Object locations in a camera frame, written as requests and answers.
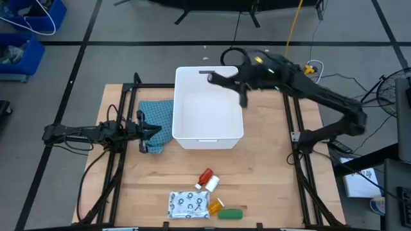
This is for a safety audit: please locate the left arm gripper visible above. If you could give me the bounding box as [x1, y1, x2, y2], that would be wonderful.
[125, 110, 162, 154]

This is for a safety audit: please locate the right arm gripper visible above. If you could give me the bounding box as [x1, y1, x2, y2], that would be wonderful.
[207, 62, 267, 108]

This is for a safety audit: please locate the red bottle with white cap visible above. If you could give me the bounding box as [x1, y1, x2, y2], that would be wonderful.
[194, 167, 214, 191]

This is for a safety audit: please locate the white patterned soft packet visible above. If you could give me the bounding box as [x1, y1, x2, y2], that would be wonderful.
[167, 191, 211, 219]

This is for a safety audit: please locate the green oblong case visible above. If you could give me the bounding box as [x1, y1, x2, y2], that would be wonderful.
[217, 209, 244, 220]

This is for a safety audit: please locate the white perforated plastic basket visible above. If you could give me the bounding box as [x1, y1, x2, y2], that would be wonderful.
[171, 65, 244, 150]

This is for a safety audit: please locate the blue storage bin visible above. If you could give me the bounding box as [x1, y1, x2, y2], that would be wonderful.
[0, 0, 67, 33]
[0, 33, 46, 77]

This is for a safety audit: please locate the teal patterned cloth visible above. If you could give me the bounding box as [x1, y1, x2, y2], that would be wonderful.
[137, 99, 175, 154]

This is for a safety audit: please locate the black panel stand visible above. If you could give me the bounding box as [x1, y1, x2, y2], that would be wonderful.
[112, 0, 325, 29]

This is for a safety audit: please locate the orange transparent pill bottle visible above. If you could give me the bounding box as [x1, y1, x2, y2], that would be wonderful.
[207, 198, 225, 215]

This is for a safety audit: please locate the black standing fan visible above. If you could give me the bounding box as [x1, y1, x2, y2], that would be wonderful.
[361, 67, 411, 118]

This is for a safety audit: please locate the white notepad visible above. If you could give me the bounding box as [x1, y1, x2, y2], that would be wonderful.
[340, 157, 383, 198]

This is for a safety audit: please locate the white tape roll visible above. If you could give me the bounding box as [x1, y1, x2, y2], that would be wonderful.
[369, 196, 386, 216]

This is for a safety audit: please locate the black keyboard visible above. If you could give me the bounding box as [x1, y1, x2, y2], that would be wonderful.
[397, 186, 411, 228]

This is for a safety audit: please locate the black coiled floor cable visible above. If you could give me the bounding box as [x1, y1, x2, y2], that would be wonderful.
[220, 47, 250, 67]

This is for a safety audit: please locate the black aluminium table frame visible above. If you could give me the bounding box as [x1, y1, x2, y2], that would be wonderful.
[76, 73, 346, 229]

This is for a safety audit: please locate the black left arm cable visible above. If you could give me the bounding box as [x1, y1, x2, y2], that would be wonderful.
[76, 149, 109, 223]

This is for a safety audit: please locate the yellow hanging cable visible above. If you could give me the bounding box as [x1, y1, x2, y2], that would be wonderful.
[284, 0, 304, 58]

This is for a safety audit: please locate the white looped cable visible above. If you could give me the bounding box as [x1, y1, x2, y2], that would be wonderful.
[306, 59, 325, 84]

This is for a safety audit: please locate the white floor cable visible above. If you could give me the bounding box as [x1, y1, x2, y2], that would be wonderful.
[0, 0, 57, 36]

